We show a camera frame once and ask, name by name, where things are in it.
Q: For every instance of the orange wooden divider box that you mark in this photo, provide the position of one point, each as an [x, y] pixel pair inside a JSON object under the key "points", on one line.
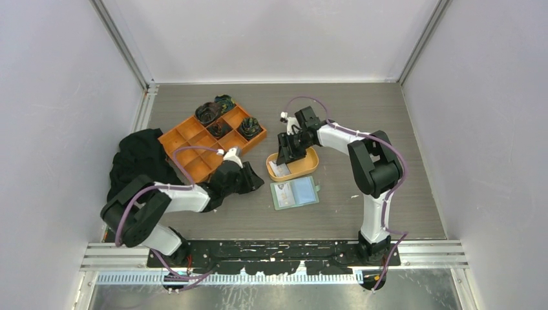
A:
{"points": [[193, 149]]}

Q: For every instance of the silver Chlitina card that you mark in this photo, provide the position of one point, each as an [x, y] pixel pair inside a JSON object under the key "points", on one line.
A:
{"points": [[279, 170]]}

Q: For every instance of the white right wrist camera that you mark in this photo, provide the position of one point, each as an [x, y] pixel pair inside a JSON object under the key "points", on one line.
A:
{"points": [[292, 124]]}

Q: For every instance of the dark rolled sock centre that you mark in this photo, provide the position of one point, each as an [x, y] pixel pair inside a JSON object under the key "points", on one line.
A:
{"points": [[219, 129]]}

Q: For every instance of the aluminium frame rail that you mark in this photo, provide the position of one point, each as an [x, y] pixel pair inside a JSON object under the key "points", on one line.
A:
{"points": [[127, 267]]}

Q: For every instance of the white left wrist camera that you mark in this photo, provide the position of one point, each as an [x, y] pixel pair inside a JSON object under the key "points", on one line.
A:
{"points": [[232, 154]]}

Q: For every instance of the yellow oval tray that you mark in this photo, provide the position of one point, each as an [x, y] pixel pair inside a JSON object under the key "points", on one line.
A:
{"points": [[297, 169]]}

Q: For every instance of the black cloth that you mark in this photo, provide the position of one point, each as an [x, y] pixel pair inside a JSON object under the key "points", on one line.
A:
{"points": [[140, 153]]}

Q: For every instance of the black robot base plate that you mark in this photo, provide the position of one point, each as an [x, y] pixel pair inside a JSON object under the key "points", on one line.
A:
{"points": [[274, 257]]}

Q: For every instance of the white printed card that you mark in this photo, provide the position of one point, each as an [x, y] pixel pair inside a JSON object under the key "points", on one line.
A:
{"points": [[284, 194]]}

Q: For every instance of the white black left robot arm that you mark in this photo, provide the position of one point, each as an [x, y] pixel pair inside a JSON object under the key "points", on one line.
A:
{"points": [[134, 214]]}

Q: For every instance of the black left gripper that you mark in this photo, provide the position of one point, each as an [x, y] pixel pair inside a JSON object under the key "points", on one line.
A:
{"points": [[252, 181]]}

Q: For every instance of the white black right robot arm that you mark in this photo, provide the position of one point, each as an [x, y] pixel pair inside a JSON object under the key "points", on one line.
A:
{"points": [[376, 169]]}

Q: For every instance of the green patterned rolled sock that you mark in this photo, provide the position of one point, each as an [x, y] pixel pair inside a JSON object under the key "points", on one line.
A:
{"points": [[249, 128]]}

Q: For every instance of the dark rolled sock top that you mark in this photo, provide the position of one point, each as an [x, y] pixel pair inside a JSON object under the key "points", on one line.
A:
{"points": [[225, 102]]}

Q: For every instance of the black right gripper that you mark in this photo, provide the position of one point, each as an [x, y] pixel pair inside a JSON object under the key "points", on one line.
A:
{"points": [[284, 155]]}

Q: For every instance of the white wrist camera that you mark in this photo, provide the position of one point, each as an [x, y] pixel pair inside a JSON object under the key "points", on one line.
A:
{"points": [[292, 124], [232, 154]]}

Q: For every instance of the green card holder wallet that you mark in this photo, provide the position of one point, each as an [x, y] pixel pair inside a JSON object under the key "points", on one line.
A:
{"points": [[305, 192]]}

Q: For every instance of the dark rolled sock left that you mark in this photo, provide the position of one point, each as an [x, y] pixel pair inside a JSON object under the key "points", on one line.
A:
{"points": [[208, 113]]}

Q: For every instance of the dark rolled sock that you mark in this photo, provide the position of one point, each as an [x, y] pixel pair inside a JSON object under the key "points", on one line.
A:
{"points": [[219, 129], [208, 113], [225, 102]]}

